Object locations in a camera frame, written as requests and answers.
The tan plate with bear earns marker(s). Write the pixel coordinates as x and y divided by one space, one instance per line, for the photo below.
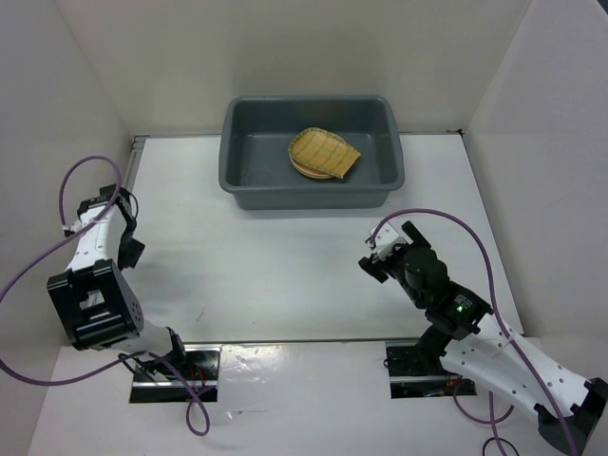
309 172

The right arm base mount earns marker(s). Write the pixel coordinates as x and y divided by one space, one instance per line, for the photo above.
409 378

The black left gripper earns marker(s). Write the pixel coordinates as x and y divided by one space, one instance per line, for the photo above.
132 255

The grey plastic bin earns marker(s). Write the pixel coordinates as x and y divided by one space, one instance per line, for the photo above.
254 164

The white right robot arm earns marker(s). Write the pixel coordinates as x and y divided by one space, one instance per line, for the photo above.
466 337

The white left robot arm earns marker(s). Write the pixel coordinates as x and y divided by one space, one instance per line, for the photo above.
96 306

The woven bamboo tray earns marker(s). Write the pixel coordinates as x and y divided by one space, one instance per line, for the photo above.
324 151

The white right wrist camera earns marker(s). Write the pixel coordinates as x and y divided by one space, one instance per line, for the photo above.
385 242

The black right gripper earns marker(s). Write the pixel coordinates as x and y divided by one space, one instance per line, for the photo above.
379 274

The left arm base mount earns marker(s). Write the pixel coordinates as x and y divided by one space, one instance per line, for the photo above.
153 383

